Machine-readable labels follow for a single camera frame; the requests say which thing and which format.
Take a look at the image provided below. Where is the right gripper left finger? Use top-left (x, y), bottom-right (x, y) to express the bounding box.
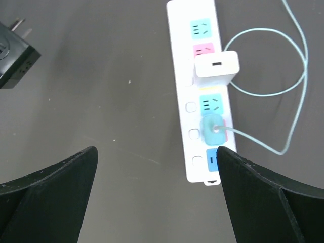
top-left (1, 146), bottom-right (98, 242)

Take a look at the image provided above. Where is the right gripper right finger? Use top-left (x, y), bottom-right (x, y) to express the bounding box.
top-left (217, 146), bottom-right (323, 242)

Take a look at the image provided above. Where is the teal charger plug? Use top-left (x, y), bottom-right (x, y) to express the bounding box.
top-left (201, 114), bottom-right (226, 146)

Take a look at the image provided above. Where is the light green charger cable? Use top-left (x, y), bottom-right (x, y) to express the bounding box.
top-left (214, 0), bottom-right (309, 155)

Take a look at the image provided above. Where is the white charger adapter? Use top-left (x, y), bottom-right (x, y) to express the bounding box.
top-left (194, 51), bottom-right (240, 88)

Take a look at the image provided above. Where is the black cube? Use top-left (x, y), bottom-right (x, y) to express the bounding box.
top-left (1, 18), bottom-right (41, 89)

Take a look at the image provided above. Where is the white power strip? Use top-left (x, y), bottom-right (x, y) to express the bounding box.
top-left (167, 1), bottom-right (236, 186)

